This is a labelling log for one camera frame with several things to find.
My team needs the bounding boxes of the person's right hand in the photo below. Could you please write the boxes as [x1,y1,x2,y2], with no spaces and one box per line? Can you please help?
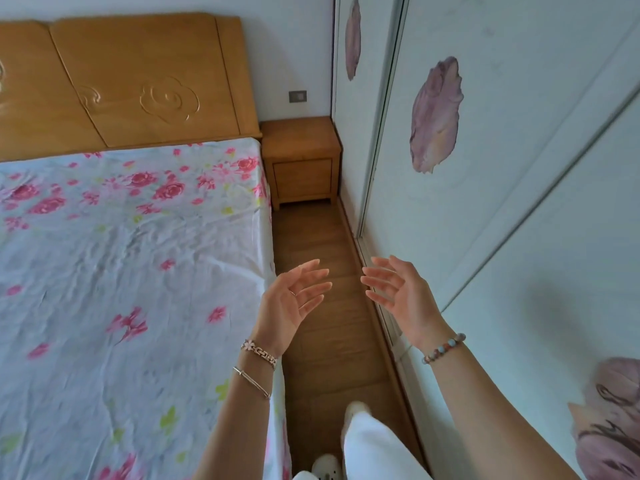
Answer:
[359,254,453,353]

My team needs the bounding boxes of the person's left hand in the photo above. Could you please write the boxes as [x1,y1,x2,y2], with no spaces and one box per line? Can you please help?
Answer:
[253,258,333,358]

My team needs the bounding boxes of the white sliding-door wardrobe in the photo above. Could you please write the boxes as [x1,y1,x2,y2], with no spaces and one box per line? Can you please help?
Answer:
[331,0,640,480]

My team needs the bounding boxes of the wooden bed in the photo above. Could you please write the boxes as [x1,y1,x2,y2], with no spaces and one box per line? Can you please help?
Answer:
[0,12,293,480]

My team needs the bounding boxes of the person's left forearm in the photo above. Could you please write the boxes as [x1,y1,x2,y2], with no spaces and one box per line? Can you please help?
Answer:
[192,339,281,480]

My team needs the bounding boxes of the person's right forearm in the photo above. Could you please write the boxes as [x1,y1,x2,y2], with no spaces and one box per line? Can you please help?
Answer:
[422,333,581,480]

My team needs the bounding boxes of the person's light trousers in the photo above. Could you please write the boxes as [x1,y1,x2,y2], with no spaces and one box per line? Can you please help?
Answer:
[292,412,421,480]

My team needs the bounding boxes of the bed with floral sheet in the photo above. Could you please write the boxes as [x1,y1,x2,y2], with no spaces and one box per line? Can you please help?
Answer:
[0,137,293,480]

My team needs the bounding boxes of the thin silver bangle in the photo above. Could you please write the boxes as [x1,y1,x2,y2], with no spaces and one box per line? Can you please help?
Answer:
[232,365,273,399]

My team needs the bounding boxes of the white perforated shoe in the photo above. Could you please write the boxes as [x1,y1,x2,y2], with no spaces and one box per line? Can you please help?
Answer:
[343,400,372,431]
[311,453,345,480]

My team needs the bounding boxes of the wooden nightstand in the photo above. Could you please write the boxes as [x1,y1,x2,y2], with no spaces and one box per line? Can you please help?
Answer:
[259,116,343,211]

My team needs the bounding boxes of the gold flower link bracelet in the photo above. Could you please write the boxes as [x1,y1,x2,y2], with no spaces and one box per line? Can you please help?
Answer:
[240,338,279,371]

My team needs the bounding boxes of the pastel beaded bracelet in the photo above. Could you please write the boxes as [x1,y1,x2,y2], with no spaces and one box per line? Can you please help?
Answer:
[421,333,467,365]

